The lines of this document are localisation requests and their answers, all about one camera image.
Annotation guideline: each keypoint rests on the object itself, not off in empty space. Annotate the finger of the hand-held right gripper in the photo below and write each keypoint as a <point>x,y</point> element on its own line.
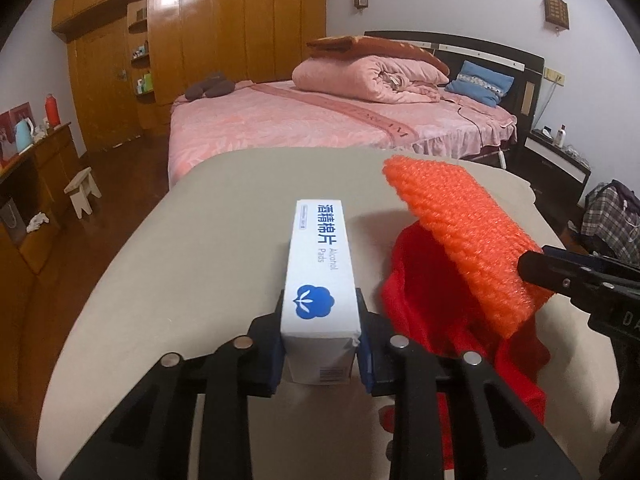
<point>590,258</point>
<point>540,267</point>

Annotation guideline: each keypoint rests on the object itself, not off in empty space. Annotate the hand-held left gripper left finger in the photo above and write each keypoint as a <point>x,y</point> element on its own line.
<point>272,370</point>

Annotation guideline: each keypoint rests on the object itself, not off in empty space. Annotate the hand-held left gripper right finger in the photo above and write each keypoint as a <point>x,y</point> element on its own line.
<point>364,371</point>

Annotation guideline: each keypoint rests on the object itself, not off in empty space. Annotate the orange foam net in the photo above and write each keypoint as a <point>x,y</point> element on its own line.
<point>465,230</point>

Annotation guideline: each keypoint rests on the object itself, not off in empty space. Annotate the white and blue carton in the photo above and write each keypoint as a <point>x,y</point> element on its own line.
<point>320,280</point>

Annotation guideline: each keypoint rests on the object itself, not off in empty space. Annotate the red plastic bag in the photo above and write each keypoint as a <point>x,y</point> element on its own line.
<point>425,285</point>

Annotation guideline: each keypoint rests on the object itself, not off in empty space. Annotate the plaid cloth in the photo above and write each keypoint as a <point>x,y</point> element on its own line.
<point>607,215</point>

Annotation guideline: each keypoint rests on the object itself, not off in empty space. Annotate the purple garment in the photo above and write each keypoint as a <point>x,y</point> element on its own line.
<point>627,192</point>

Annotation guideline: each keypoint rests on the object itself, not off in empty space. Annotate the black and white nightstand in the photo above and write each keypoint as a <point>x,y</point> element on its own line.
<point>550,170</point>

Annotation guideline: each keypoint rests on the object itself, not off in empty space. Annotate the white bottle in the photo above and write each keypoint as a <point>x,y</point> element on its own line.
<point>560,136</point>

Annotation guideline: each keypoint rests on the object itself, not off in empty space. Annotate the cream cloth-covered table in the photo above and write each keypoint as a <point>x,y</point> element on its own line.
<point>200,260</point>

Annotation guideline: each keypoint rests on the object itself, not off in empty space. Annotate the blue pillow with lace band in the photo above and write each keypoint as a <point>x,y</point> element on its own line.
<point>480,85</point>

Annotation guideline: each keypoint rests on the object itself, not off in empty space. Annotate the dark wooden bed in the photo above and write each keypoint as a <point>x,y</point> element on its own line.
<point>475,55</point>

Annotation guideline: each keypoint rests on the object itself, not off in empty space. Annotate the pink bedsheet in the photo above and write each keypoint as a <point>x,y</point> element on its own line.
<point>280,120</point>

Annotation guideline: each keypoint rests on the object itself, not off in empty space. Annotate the brown floral blanket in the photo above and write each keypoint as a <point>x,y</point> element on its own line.
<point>395,50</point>

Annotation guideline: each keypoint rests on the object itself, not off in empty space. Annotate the small wooden stool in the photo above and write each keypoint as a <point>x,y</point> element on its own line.
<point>82,185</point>

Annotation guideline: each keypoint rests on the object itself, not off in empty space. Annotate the folded pink quilt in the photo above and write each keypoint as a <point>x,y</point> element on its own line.
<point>350,77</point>

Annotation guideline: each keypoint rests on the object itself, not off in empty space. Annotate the white crumpled cloth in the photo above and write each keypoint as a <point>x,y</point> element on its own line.
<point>37,221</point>

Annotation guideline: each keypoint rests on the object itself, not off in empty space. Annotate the grey plush slipper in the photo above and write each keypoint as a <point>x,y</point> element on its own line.
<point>196,91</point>
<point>220,86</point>

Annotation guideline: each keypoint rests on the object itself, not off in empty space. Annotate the wooden desk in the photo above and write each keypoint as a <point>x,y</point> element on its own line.
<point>50,160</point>

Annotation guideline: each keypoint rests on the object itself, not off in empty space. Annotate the wooden wardrobe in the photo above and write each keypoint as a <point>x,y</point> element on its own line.
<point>225,35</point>

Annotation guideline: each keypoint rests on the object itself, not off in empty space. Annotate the red thermos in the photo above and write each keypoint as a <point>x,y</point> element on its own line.
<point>52,110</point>

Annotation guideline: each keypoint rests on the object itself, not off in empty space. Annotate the light blue kettle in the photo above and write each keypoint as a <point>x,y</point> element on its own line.
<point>23,136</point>

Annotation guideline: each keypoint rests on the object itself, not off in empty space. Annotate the wall socket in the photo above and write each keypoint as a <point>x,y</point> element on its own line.
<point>554,76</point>

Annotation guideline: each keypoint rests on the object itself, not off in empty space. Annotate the large wooden wall lamp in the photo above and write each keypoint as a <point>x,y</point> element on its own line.
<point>556,10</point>

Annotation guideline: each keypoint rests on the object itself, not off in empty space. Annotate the red photo frame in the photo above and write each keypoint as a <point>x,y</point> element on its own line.
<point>10,125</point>

